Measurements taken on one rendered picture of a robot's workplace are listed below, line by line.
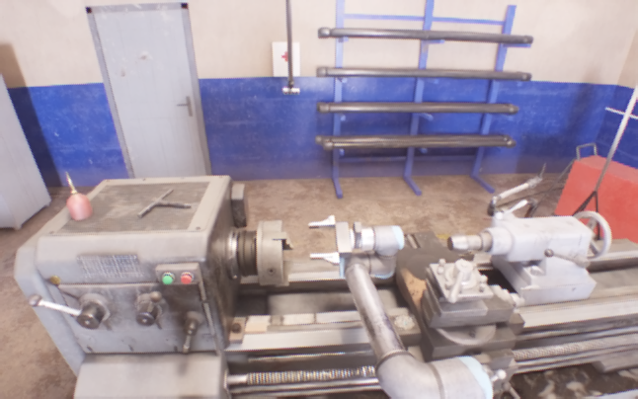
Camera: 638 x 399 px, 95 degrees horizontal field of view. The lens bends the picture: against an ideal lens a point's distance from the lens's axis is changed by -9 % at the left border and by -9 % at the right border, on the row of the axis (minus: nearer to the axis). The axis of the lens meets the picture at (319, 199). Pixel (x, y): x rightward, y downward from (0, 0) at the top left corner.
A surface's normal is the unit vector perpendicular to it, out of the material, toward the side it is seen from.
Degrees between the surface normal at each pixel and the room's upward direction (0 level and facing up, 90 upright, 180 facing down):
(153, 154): 90
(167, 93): 90
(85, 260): 90
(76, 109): 90
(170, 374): 32
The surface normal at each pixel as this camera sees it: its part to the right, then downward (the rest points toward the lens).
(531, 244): 0.08, 0.41
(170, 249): 0.06, -0.28
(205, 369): 0.05, -0.49
